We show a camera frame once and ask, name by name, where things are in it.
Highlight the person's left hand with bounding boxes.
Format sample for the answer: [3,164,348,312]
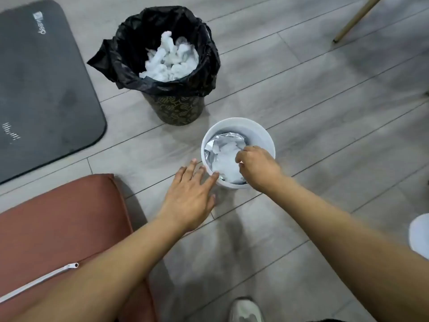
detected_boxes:
[156,158,220,234]

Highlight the person's right hand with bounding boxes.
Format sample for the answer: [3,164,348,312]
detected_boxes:
[235,145,284,194]

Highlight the dark grey yoga mat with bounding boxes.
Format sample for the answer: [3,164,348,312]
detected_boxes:
[0,0,108,185]

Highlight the person's left forearm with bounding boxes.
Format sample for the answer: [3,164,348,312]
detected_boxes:
[10,213,188,322]

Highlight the person's right forearm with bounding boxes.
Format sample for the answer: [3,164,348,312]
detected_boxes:
[265,174,429,322]

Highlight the white plastic bucket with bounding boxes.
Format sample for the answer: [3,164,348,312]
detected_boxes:
[201,117,276,190]

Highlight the grey shoe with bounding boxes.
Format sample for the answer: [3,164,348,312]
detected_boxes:
[229,297,265,322]

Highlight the reddish-brown cushion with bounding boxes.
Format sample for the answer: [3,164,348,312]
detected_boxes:
[0,174,158,322]

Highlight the bin with black liner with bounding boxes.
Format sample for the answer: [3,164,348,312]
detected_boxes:
[87,5,222,97]

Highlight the white round lid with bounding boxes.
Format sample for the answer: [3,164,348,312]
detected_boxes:
[408,213,429,261]

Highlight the wooden chair leg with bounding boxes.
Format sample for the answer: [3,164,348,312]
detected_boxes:
[332,0,385,44]

